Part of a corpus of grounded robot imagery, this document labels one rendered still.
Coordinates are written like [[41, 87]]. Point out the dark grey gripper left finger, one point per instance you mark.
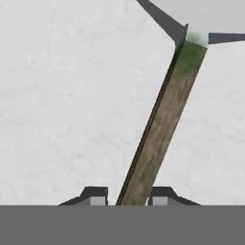
[[94, 194]]

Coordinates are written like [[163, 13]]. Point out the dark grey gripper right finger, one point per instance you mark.
[[163, 193]]

